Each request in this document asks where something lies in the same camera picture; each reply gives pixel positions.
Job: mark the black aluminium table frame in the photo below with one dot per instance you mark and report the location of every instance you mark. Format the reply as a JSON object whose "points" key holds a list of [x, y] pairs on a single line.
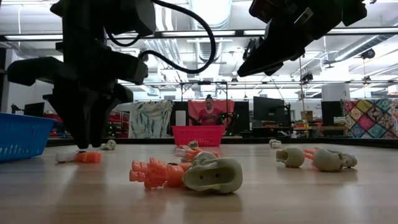
{"points": [[248, 140]]}

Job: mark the grey plastic skull toy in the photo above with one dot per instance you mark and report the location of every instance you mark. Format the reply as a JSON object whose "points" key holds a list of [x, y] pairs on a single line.
{"points": [[272, 142], [111, 144], [214, 177], [329, 160], [193, 144], [290, 157]]}

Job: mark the colourful patchwork quilt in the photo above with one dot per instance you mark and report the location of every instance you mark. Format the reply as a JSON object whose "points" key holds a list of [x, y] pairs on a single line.
{"points": [[370, 119]]}

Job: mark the blue plastic basket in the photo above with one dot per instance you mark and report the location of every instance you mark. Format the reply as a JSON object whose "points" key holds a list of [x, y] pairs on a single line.
{"points": [[21, 137]]}

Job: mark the black ceiling camera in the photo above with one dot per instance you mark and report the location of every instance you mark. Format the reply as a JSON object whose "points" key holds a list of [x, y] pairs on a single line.
{"points": [[368, 53], [308, 77]]}

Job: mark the black overhead frame bar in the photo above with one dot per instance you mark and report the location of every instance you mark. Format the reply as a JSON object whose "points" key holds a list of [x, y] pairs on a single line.
{"points": [[217, 32]]}

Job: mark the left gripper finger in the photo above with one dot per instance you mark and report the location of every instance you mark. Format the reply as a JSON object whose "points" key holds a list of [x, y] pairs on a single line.
{"points": [[99, 118], [77, 118]]}

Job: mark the orange plastic skeleton toy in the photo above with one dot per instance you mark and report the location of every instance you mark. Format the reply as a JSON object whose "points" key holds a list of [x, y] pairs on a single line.
{"points": [[309, 153], [152, 166], [183, 146], [152, 182], [90, 157], [191, 154]]}

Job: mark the small black monitor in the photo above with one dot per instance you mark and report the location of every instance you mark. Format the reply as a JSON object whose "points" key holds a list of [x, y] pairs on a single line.
{"points": [[34, 109]]}

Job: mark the white green painted cloth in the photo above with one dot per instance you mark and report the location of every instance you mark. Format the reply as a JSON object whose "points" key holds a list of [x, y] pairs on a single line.
{"points": [[149, 119]]}

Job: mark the white box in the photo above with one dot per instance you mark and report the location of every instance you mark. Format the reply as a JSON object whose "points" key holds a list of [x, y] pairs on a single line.
{"points": [[180, 118]]}

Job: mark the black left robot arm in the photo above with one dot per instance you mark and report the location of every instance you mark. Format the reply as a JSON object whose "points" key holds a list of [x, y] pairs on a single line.
{"points": [[130, 15]]}

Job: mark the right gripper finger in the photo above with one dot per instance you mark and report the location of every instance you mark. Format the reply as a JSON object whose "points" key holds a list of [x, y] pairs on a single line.
{"points": [[270, 46], [284, 60]]}

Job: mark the brown cardboard box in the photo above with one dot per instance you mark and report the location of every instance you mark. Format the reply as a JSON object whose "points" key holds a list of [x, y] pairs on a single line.
{"points": [[307, 116]]}

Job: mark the large black monitor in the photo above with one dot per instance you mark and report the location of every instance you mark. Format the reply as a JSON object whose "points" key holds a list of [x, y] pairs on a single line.
{"points": [[269, 109]]}

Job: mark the red plastic basket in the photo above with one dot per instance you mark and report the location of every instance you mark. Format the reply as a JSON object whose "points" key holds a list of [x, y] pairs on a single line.
{"points": [[199, 135]]}

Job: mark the black partition panel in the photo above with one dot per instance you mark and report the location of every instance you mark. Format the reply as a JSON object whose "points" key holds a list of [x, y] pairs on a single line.
{"points": [[242, 118], [172, 129]]}

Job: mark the person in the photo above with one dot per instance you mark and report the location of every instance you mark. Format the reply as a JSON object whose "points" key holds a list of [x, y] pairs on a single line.
{"points": [[210, 116]]}

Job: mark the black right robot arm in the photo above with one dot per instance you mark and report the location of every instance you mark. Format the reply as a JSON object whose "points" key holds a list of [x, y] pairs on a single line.
{"points": [[354, 11]]}

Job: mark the red backdrop cloth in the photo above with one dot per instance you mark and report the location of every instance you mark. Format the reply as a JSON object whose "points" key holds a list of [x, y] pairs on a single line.
{"points": [[194, 107]]}

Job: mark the white plastic skeleton toy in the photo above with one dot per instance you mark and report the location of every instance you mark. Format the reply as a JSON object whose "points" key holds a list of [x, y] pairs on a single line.
{"points": [[349, 160], [278, 145], [102, 147], [65, 157]]}

